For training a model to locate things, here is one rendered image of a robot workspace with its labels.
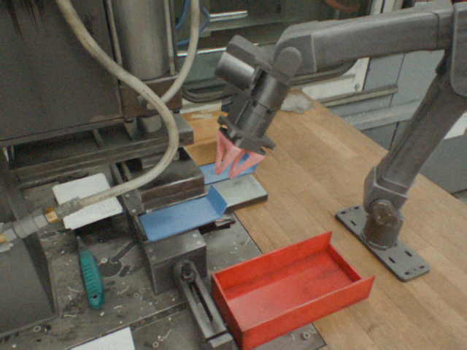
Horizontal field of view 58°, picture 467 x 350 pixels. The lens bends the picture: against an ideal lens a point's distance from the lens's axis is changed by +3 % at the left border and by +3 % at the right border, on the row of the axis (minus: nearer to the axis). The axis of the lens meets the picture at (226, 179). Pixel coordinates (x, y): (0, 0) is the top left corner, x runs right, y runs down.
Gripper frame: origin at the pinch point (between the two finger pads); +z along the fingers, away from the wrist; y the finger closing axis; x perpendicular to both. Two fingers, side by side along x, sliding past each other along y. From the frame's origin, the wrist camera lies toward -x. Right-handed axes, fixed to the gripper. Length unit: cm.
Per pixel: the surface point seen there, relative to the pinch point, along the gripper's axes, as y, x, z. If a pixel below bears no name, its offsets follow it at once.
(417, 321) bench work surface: -26.3, 31.2, 3.3
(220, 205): -0.5, 3.2, 5.5
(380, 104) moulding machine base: -94, -56, -21
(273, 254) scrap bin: -8.4, 13.5, 7.2
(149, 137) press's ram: 18.3, 3.3, -3.7
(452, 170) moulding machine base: -168, -55, -9
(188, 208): 3.2, -0.2, 9.6
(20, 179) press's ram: 32.9, 4.3, 7.2
